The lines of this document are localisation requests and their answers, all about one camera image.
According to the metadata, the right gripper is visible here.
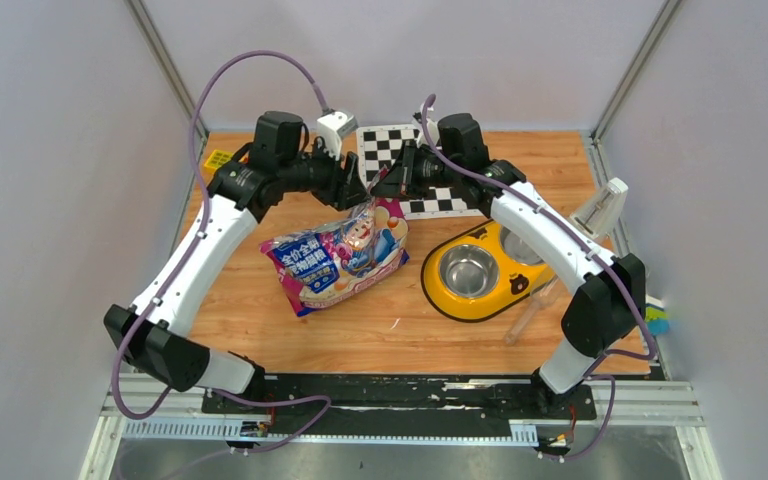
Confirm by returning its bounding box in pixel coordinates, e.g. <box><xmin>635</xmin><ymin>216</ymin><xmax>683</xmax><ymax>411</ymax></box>
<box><xmin>372</xmin><ymin>141</ymin><xmax>461</xmax><ymax>201</ymax></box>

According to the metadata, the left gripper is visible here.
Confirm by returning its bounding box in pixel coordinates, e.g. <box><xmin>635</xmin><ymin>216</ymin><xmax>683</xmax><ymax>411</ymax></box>
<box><xmin>279</xmin><ymin>136</ymin><xmax>373</xmax><ymax>212</ymax></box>

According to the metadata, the pink pet food bag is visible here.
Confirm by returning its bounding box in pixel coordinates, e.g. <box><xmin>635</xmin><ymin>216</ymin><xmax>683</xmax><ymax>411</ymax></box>
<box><xmin>259</xmin><ymin>198</ymin><xmax>409</xmax><ymax>317</ymax></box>

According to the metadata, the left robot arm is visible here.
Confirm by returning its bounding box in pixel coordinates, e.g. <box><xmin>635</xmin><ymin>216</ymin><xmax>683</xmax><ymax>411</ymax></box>
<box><xmin>104</xmin><ymin>110</ymin><xmax>368</xmax><ymax>413</ymax></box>

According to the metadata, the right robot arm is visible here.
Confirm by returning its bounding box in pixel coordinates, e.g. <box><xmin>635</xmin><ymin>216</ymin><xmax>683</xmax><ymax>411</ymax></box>
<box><xmin>372</xmin><ymin>111</ymin><xmax>646</xmax><ymax>418</ymax></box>

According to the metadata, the yellow double pet bowl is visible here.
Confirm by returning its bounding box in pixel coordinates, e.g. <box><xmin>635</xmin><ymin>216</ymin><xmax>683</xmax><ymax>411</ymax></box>
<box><xmin>421</xmin><ymin>221</ymin><xmax>554</xmax><ymax>323</ymax></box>

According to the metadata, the black white chessboard mat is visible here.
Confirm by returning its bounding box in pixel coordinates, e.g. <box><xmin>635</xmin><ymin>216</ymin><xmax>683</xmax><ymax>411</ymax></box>
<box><xmin>356</xmin><ymin>124</ymin><xmax>482</xmax><ymax>220</ymax></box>

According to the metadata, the clear plastic scoop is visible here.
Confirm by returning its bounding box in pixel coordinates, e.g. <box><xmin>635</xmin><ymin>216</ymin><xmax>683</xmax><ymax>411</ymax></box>
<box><xmin>503</xmin><ymin>274</ymin><xmax>563</xmax><ymax>346</ymax></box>

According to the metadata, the green blue block toy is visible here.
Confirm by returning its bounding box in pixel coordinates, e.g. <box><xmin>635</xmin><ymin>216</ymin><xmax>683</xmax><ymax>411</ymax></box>
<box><xmin>644</xmin><ymin>295</ymin><xmax>670</xmax><ymax>336</ymax></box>

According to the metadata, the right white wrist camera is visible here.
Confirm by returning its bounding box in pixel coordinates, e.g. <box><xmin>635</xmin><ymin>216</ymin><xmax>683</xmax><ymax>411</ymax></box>
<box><xmin>412</xmin><ymin>112</ymin><xmax>440</xmax><ymax>146</ymax></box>

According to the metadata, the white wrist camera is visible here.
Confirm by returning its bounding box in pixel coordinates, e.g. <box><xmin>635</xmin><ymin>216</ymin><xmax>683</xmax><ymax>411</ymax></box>
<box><xmin>316</xmin><ymin>110</ymin><xmax>359</xmax><ymax>160</ymax></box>
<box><xmin>412</xmin><ymin>112</ymin><xmax>440</xmax><ymax>146</ymax></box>

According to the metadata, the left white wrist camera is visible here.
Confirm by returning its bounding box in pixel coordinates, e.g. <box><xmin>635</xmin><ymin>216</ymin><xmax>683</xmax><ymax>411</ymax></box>
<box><xmin>316</xmin><ymin>110</ymin><xmax>359</xmax><ymax>160</ymax></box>

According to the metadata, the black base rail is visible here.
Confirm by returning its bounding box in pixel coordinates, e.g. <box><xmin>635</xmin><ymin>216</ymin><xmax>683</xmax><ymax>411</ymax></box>
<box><xmin>102</xmin><ymin>370</ymin><xmax>703</xmax><ymax>448</ymax></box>

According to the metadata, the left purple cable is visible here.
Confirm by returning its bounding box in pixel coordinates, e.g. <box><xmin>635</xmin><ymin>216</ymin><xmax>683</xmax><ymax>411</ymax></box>
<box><xmin>110</xmin><ymin>50</ymin><xmax>336</xmax><ymax>460</ymax></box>

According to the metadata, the purple cable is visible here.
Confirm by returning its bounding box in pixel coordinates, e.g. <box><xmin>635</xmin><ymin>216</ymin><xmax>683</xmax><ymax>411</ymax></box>
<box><xmin>420</xmin><ymin>93</ymin><xmax>658</xmax><ymax>463</ymax></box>
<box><xmin>110</xmin><ymin>50</ymin><xmax>336</xmax><ymax>460</ymax></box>

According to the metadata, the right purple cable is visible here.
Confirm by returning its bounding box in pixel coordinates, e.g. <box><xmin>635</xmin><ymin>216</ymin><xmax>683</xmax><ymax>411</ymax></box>
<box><xmin>420</xmin><ymin>93</ymin><xmax>658</xmax><ymax>463</ymax></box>

